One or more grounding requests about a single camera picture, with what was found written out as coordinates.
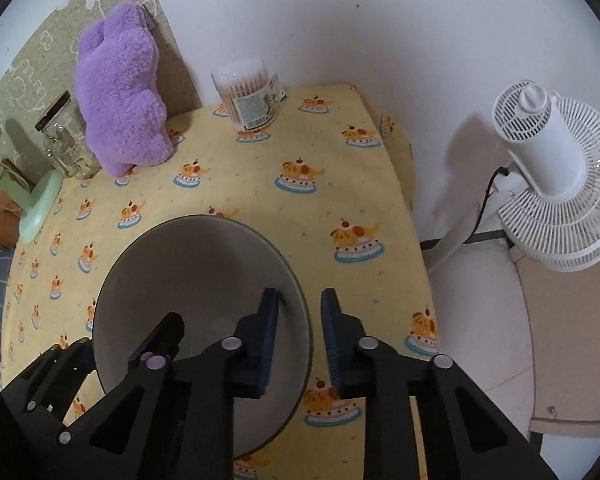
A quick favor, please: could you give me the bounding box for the orange wooden chair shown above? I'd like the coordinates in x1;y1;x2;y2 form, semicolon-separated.
0;192;22;248

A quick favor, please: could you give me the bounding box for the green desk fan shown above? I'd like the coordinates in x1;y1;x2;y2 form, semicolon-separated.
0;127;62;244

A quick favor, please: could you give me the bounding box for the yellow patterned tablecloth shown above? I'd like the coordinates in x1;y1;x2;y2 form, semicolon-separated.
0;83;441;480

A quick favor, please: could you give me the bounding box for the white standing fan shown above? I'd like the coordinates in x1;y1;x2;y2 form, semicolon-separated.
424;80;600;272

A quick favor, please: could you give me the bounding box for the cotton swab container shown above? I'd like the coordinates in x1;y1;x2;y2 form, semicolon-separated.
211;58;286;133

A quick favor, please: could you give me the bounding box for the green cartoon mat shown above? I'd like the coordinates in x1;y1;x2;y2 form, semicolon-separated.
0;0;201;181

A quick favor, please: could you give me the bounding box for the purple plush toy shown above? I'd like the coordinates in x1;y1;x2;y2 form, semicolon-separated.
74;1;174;177

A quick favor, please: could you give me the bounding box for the glass jar black lid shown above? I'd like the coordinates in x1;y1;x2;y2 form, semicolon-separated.
34;91;102;180

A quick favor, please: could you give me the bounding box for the black fan cable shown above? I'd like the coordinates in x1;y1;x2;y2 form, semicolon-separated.
419;164;513;252

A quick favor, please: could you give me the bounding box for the beige door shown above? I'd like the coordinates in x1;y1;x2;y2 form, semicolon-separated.
509;247;600;438

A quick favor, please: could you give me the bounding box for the large floral ceramic bowl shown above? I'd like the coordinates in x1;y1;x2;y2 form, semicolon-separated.
93;214;313;456

